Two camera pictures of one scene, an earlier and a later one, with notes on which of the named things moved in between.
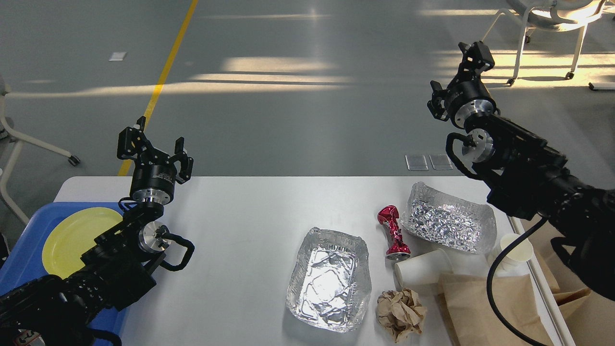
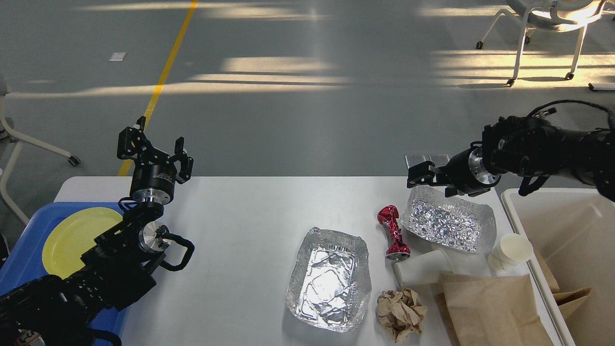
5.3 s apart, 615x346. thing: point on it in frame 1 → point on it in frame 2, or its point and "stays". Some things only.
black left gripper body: x=153 y=179 stays
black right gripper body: x=465 y=97 → x=467 y=173
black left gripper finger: x=132 y=142 stays
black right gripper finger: x=467 y=67 → x=421 y=174
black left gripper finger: x=184 y=174 stays
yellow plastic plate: x=72 y=233 stays
